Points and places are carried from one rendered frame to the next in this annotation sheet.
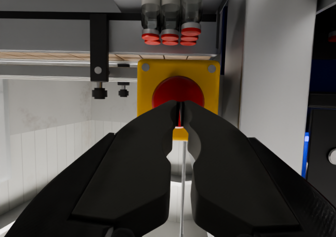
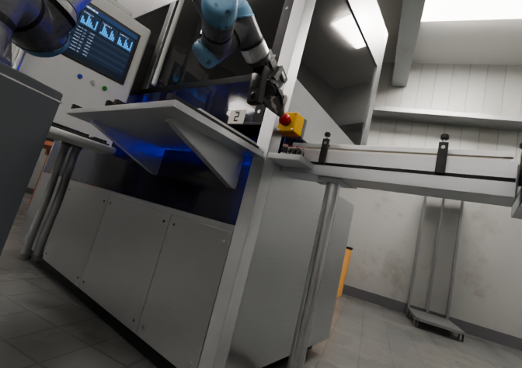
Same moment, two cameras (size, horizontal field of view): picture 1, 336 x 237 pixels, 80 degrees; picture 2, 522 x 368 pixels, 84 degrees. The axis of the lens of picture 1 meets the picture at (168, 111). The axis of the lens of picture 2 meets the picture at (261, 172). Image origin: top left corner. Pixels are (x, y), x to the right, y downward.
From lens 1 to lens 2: 0.91 m
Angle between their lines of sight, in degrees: 39
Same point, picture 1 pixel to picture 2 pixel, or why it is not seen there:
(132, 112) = (503, 218)
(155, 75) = (290, 126)
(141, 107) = (294, 119)
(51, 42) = (343, 154)
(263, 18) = (266, 140)
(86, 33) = (328, 157)
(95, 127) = not seen: outside the picture
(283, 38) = (263, 136)
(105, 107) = not seen: outside the picture
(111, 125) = not seen: outside the picture
